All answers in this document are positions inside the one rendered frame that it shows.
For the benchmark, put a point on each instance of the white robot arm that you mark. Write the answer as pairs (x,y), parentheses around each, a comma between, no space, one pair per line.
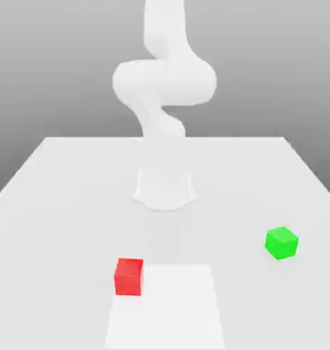
(164,82)

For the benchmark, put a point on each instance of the small red cube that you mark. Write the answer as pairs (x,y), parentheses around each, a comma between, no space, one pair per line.
(128,277)

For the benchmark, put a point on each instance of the small green cube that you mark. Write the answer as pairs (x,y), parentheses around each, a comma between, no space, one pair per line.
(281,242)

